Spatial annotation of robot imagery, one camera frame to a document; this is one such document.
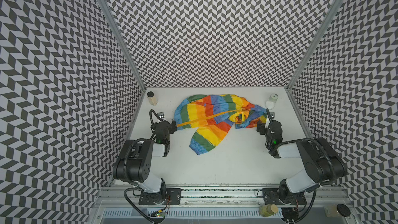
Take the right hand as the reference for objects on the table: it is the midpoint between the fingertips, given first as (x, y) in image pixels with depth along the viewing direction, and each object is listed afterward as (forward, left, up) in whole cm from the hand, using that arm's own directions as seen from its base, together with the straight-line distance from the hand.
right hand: (270, 119), depth 93 cm
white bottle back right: (+14, -5, -3) cm, 15 cm away
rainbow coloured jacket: (+6, +32, -1) cm, 33 cm away
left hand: (+2, +64, +1) cm, 64 cm away
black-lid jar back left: (+18, +75, +2) cm, 77 cm away
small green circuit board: (-45, +59, -2) cm, 74 cm away
